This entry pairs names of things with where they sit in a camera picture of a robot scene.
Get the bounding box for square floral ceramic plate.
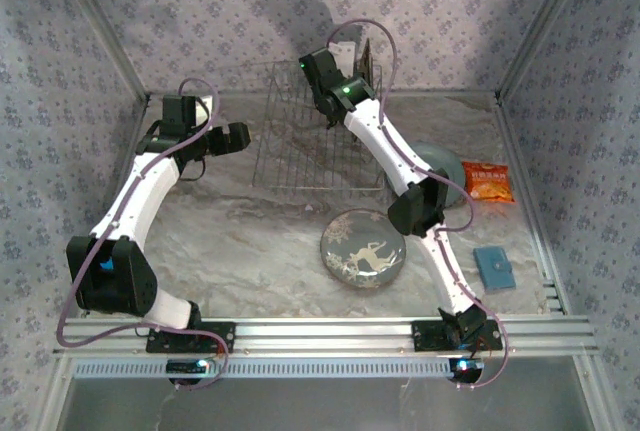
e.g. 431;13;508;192
357;38;376;86

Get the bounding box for metal wire dish rack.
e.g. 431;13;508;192
251;59;386;193

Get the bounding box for round pale blue plate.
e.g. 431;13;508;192
383;139;466;211

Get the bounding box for round glass deer plate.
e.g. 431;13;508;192
319;208;408;291

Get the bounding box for orange snack bag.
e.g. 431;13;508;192
460;160;516;205

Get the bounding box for blue wallet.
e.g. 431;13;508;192
472;245;518;295

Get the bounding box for aluminium back frame rail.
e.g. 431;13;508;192
147;89;501;101

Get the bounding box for thin black cable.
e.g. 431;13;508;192
177;158;207;183

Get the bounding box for aluminium side frame rail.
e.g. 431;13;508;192
74;95;151;252
494;93;571;317

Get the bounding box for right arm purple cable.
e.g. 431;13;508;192
327;19;510;392

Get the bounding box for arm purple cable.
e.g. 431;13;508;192
56;78;231;392
327;19;510;392

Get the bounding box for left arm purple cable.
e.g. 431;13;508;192
56;78;231;392

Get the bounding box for aluminium frame post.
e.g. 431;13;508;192
494;0;599;105
47;0;152;105

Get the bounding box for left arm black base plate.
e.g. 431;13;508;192
145;320;237;355

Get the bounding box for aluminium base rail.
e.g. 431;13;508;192
52;315;599;360

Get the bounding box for grey slotted cable duct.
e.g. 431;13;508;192
73;358;454;380

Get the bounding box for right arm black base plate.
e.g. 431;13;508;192
410;319;504;353

